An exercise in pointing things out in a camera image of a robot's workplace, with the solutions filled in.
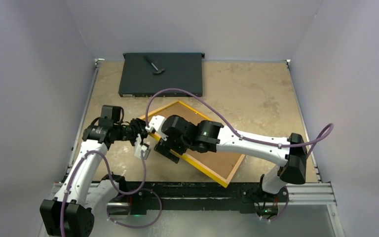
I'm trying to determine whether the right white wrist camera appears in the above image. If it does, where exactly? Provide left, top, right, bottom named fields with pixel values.
left=146, top=116, right=166, bottom=134

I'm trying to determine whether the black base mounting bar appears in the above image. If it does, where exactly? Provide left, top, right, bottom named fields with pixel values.
left=95, top=182, right=290, bottom=217

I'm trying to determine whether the small black hammer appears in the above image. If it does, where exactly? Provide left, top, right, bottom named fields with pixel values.
left=143, top=55, right=165, bottom=75

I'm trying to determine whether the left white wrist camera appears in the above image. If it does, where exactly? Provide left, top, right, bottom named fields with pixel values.
left=133, top=134, right=151, bottom=160

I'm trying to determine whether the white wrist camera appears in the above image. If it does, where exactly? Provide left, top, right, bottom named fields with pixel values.
left=133, top=134, right=151, bottom=160
left=146, top=116, right=166, bottom=134

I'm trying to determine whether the black flat box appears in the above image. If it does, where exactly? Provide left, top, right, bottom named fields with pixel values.
left=118, top=52, right=205, bottom=97

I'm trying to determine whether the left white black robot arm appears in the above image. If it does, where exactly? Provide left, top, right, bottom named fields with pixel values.
left=39, top=105, right=150, bottom=237

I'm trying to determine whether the yellow wooden picture frame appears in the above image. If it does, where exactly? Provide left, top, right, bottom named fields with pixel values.
left=138, top=100, right=246, bottom=189

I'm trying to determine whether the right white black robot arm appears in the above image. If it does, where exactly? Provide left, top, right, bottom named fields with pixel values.
left=146, top=115, right=307, bottom=201

